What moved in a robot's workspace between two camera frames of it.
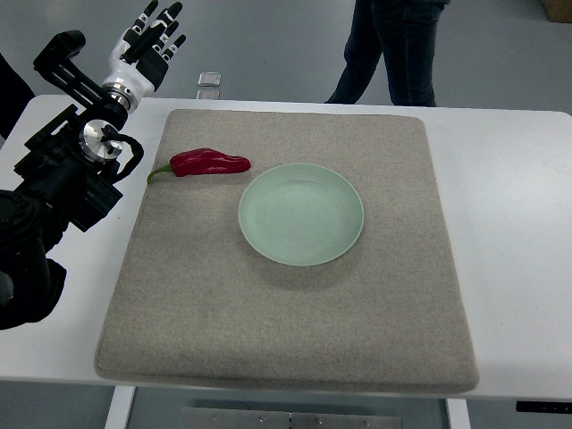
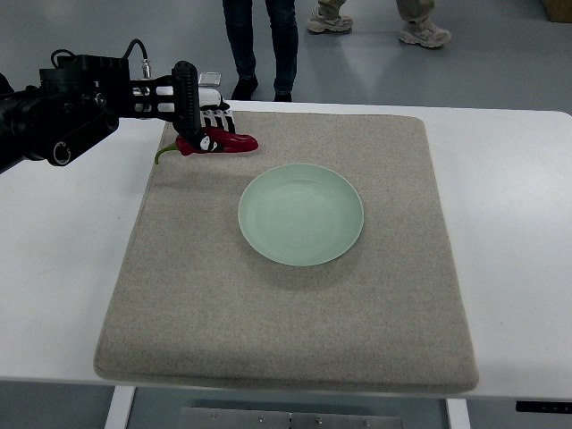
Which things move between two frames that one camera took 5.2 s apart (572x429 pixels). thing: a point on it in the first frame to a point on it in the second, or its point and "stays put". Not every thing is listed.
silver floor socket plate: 209,79 stays put
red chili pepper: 203,162 to 231,142
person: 404,31 to 284,31
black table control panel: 544,407 stays put
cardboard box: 559,11 stays put
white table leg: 121,407 stays put
